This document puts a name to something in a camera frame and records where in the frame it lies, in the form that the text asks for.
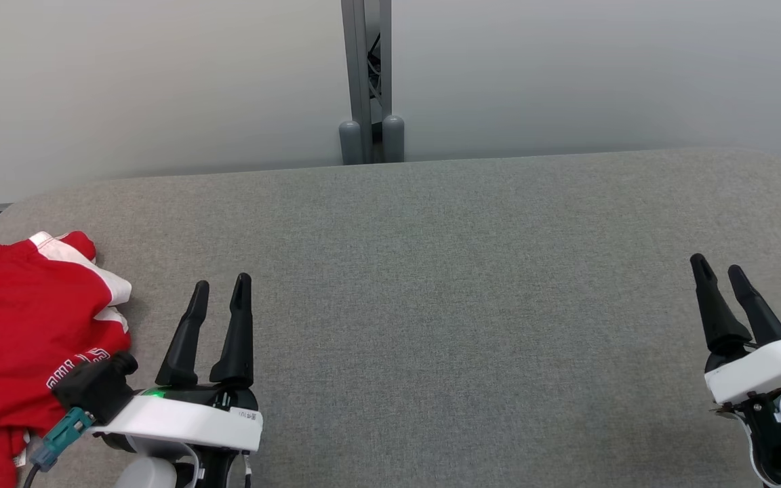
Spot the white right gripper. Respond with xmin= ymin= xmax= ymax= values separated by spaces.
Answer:
xmin=690 ymin=253 xmax=781 ymax=488

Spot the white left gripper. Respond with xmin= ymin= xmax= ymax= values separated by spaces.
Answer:
xmin=89 ymin=273 xmax=264 ymax=488

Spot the red jersey with white sleeves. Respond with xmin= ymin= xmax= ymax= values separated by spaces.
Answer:
xmin=0 ymin=332 xmax=132 ymax=488

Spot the left camera cable teal plug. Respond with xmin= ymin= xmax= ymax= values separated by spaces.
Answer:
xmin=22 ymin=407 xmax=95 ymax=488

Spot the grey metal stand post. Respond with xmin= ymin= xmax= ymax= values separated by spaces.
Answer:
xmin=338 ymin=0 xmax=405 ymax=165

